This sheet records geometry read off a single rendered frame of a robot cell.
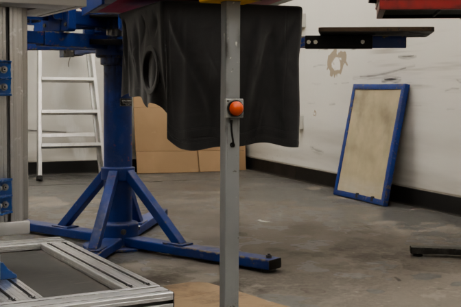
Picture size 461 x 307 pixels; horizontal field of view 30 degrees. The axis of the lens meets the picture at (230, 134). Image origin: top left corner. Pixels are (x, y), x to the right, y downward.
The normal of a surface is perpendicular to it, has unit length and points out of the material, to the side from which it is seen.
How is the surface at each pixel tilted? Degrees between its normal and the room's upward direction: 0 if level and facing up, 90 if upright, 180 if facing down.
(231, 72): 90
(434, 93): 90
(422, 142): 90
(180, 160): 75
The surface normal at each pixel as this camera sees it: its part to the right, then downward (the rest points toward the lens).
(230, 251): 0.37, 0.05
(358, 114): -0.90, -0.17
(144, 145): 0.37, -0.16
